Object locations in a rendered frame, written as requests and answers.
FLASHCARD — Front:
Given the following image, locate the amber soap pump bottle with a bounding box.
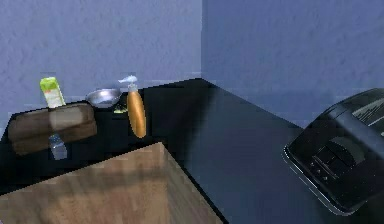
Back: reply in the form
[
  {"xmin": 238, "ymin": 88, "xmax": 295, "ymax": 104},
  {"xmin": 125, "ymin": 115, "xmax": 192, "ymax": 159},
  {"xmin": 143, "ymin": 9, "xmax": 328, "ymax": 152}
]
[{"xmin": 117, "ymin": 75, "xmax": 148, "ymax": 139}]

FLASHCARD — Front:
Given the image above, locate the silver metal bowl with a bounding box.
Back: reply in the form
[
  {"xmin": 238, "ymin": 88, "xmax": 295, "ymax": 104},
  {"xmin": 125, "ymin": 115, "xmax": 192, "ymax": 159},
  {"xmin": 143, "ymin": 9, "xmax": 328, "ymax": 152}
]
[{"xmin": 85, "ymin": 87, "xmax": 123, "ymax": 109}]

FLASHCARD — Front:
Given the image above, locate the brown wooden cupboard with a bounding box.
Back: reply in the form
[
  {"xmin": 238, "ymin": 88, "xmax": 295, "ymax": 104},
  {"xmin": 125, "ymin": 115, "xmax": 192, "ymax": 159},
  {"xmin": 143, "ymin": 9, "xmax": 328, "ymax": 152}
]
[{"xmin": 0, "ymin": 141, "xmax": 225, "ymax": 224}]

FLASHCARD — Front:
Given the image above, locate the green and white bottle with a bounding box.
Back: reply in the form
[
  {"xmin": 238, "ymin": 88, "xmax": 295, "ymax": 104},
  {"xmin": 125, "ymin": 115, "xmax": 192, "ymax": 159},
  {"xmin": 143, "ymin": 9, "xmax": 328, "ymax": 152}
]
[{"xmin": 39, "ymin": 76, "xmax": 69, "ymax": 161}]

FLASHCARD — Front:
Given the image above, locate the black toaster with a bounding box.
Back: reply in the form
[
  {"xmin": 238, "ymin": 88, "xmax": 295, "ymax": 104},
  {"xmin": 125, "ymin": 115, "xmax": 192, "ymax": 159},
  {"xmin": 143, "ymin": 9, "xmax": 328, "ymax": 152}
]
[{"xmin": 282, "ymin": 87, "xmax": 384, "ymax": 216}]

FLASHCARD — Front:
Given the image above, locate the brown bread loaf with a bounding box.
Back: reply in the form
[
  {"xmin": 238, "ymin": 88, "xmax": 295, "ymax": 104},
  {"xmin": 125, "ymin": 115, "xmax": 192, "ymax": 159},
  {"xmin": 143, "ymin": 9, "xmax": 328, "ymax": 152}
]
[{"xmin": 7, "ymin": 101, "xmax": 98, "ymax": 156}]

